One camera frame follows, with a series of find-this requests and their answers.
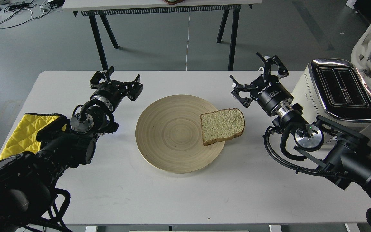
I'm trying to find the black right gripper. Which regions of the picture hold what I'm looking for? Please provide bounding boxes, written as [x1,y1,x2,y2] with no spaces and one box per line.
[230,52,294,117]

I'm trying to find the cream and chrome toaster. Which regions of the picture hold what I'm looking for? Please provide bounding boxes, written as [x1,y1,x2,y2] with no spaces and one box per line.
[291,58,371,131]

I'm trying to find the background table with black legs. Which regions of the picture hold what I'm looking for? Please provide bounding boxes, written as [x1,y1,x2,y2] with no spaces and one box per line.
[62,0,262,71]

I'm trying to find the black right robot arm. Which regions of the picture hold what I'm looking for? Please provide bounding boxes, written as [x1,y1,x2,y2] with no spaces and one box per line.
[230,53,371,226]

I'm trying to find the thin white hanging cable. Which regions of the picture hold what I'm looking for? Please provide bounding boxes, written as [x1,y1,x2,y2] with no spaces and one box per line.
[185,12,191,71]

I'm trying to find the yellow quilted cloth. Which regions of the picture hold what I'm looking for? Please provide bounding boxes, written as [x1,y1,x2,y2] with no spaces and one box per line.
[0,113,66,161]

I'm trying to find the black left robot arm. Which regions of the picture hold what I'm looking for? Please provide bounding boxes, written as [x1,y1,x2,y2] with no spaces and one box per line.
[0,67,143,232]

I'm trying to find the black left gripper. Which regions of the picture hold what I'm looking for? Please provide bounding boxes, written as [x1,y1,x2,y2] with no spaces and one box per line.
[90,66,143,112]

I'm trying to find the cables and adapters on floor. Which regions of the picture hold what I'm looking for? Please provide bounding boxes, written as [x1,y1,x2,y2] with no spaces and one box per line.
[0,0,65,33]

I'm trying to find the round wooden plate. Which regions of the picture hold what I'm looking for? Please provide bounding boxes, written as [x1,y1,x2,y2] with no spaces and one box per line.
[135,94,225,174]

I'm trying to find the slice of bread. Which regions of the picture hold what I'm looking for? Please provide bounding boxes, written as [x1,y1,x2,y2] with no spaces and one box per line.
[200,108,245,146]

